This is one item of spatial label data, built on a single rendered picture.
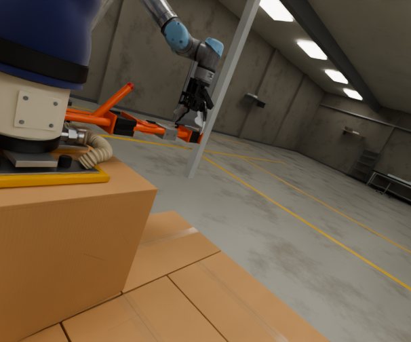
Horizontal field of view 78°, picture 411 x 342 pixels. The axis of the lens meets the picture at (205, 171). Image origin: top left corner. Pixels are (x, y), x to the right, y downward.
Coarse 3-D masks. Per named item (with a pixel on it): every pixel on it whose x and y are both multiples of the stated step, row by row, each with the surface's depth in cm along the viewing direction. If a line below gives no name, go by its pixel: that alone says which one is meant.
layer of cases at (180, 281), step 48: (144, 240) 117; (192, 240) 131; (144, 288) 91; (192, 288) 99; (240, 288) 110; (48, 336) 65; (96, 336) 70; (144, 336) 75; (192, 336) 80; (240, 336) 87; (288, 336) 95
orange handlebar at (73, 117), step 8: (80, 112) 70; (88, 112) 72; (72, 120) 65; (80, 120) 66; (88, 120) 68; (96, 120) 70; (104, 120) 72; (136, 128) 81; (144, 128) 84; (152, 128) 86; (160, 128) 90; (176, 128) 102; (184, 136) 101
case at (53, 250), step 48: (0, 192) 48; (48, 192) 54; (96, 192) 61; (144, 192) 72; (0, 240) 47; (48, 240) 55; (96, 240) 66; (0, 288) 52; (48, 288) 61; (96, 288) 75; (0, 336) 57
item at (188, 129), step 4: (180, 128) 104; (184, 128) 103; (188, 128) 104; (192, 128) 108; (188, 132) 102; (192, 132) 102; (196, 132) 104; (188, 136) 102; (192, 136) 104; (196, 136) 106; (200, 136) 107; (184, 140) 103; (188, 140) 102; (192, 140) 105; (196, 140) 108; (200, 140) 108
